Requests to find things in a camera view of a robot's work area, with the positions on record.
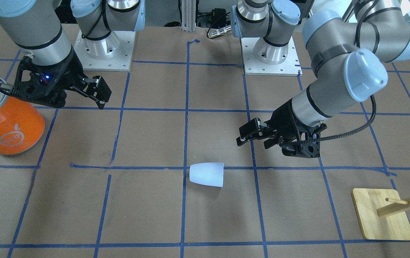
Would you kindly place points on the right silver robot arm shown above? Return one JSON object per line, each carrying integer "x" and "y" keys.
{"x": 35, "y": 28}

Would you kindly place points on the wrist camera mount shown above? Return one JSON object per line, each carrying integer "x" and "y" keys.
{"x": 305, "y": 142}
{"x": 32, "y": 81}

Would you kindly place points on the wooden cup rack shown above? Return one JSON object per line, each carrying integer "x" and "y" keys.
{"x": 381, "y": 214}

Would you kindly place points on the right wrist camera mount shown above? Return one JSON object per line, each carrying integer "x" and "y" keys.
{"x": 32, "y": 81}

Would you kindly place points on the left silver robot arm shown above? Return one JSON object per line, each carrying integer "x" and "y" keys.
{"x": 348, "y": 62}

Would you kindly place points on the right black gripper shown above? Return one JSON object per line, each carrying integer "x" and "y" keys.
{"x": 72, "y": 70}

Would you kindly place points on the orange soda can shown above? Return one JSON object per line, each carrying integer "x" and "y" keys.
{"x": 21, "y": 126}

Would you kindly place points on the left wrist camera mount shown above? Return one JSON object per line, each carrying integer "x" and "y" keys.
{"x": 305, "y": 142}

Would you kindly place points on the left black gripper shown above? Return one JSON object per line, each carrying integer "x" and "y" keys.
{"x": 290, "y": 120}

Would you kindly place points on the light blue plastic cup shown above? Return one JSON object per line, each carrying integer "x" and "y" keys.
{"x": 207, "y": 174}

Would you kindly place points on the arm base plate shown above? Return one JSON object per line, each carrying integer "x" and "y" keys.
{"x": 113, "y": 53}
{"x": 260, "y": 58}

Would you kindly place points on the aluminium frame post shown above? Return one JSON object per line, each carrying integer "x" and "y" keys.
{"x": 188, "y": 11}

